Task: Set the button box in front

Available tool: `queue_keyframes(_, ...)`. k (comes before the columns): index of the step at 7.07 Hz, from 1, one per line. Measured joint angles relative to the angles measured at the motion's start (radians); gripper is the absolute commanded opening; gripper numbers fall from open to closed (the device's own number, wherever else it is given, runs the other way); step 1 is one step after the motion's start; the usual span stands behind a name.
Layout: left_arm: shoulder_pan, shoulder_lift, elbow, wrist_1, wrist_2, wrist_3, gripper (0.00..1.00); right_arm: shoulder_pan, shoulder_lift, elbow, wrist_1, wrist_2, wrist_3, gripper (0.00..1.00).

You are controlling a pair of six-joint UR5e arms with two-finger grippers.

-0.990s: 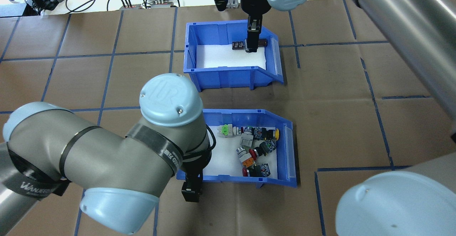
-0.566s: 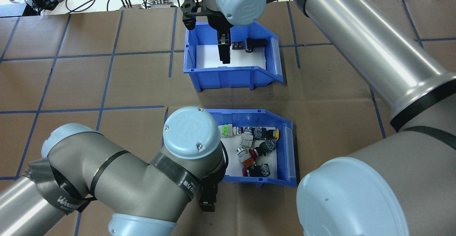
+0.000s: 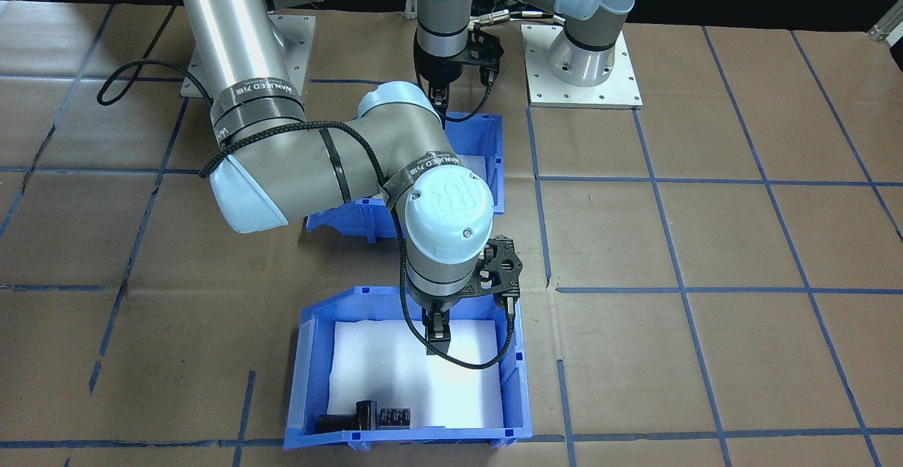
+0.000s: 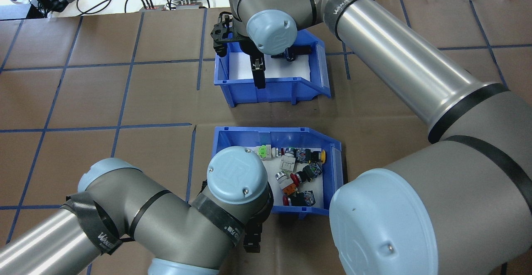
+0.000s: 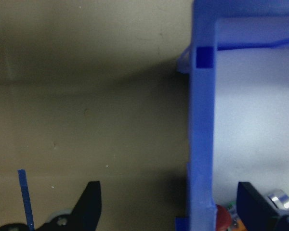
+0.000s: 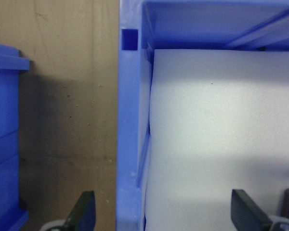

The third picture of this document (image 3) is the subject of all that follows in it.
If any blue bin holding push buttons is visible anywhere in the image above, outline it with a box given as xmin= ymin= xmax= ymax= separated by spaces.
xmin=305 ymin=110 xmax=507 ymax=244

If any blue bin holding black parts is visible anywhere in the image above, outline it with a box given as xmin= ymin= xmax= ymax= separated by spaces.
xmin=284 ymin=285 xmax=531 ymax=452

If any white foam liner under parts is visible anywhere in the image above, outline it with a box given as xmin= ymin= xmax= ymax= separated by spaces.
xmin=326 ymin=319 xmax=506 ymax=431

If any black T-shaped part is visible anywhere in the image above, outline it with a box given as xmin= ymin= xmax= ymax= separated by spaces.
xmin=316 ymin=399 xmax=376 ymax=433

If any aluminium profile bar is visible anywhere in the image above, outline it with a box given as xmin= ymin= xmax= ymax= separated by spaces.
xmin=868 ymin=16 xmax=903 ymax=45

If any arm braided black cable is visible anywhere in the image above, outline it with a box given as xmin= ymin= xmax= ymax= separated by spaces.
xmin=97 ymin=60 xmax=516 ymax=371
xmin=441 ymin=65 xmax=495 ymax=123

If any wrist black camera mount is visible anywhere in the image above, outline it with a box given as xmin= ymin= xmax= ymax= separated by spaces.
xmin=466 ymin=26 xmax=504 ymax=77
xmin=478 ymin=236 xmax=525 ymax=300

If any cable with metal connector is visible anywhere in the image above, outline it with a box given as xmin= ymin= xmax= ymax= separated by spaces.
xmin=468 ymin=7 xmax=569 ymax=32

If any arm wrist black strap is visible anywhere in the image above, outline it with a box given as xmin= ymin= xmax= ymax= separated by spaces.
xmin=381 ymin=151 xmax=468 ymax=208

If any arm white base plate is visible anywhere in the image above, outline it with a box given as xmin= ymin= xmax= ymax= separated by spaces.
xmin=521 ymin=24 xmax=643 ymax=110
xmin=181 ymin=14 xmax=317 ymax=99

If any arm wide black strap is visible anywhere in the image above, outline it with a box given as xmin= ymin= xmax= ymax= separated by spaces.
xmin=210 ymin=78 xmax=307 ymax=149

